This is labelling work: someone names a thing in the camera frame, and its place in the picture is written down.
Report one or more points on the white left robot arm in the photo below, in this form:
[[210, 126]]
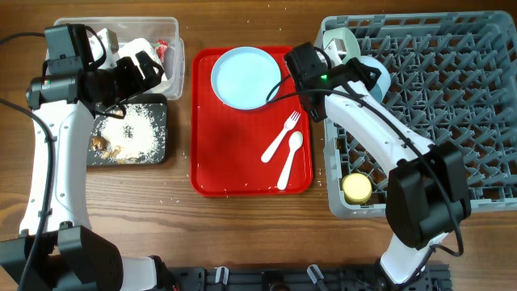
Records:
[[56, 249]]

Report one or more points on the red wrapper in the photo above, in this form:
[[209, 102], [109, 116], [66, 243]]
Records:
[[160, 49]]

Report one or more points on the yellow cup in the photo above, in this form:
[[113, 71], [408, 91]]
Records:
[[357, 188]]

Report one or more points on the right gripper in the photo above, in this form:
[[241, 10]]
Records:
[[367, 73]]

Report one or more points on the black waste tray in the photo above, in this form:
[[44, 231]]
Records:
[[153, 153]]

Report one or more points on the green bowl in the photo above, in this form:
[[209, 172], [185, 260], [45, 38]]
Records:
[[341, 45]]

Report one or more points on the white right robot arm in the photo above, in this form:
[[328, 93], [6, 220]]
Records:
[[428, 194]]

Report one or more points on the white plastic spoon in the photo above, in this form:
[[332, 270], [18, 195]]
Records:
[[294, 144]]

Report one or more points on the white plastic fork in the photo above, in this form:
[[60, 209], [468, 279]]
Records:
[[289, 124]]

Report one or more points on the food scraps and rice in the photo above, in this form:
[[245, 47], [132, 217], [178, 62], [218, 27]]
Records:
[[127, 135]]

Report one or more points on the grey dishwasher rack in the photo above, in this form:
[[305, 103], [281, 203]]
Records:
[[453, 78]]

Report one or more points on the white napkin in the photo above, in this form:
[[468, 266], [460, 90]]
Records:
[[137, 45]]

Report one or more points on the light blue bowl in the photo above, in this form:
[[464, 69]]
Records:
[[383, 83]]

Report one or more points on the light blue plate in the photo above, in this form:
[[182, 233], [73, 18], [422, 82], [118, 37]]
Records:
[[243, 77]]

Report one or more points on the clear plastic bin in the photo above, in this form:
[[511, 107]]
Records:
[[114, 32]]

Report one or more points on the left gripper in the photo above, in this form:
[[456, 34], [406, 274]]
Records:
[[136, 84]]

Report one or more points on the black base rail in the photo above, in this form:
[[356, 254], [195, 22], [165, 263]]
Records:
[[351, 277]]

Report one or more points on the red plastic tray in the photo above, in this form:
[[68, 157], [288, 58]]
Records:
[[227, 144]]

